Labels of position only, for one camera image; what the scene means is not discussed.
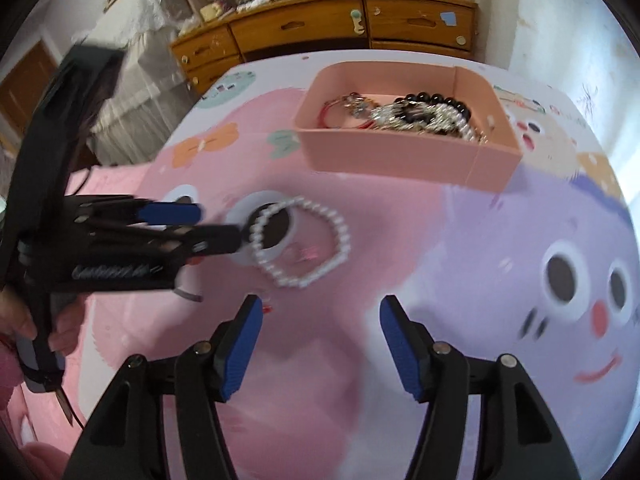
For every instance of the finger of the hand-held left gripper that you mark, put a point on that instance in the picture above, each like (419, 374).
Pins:
(170, 212)
(215, 240)

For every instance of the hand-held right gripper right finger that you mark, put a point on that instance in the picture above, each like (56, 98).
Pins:
(400, 355)

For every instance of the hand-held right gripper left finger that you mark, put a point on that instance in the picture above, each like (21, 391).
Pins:
(240, 355)

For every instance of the pink rectangular box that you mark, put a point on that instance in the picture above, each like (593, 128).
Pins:
(390, 155)

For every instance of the person's left hand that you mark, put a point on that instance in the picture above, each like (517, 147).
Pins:
(17, 315)

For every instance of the pink quilted blanket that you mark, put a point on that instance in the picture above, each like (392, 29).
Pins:
(107, 190)

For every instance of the cartoon monster table mat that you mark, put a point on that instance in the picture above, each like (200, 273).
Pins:
(400, 240)

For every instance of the brown wooden door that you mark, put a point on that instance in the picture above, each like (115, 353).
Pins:
(25, 90)

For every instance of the white lace cover cloth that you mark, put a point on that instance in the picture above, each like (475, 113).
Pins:
(145, 60)

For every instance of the yellow cup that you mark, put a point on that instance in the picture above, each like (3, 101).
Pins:
(212, 11)

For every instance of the wooden desk with drawers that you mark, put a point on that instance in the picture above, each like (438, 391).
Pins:
(300, 25)

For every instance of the white leaf print curtain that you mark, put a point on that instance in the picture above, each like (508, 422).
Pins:
(560, 35)

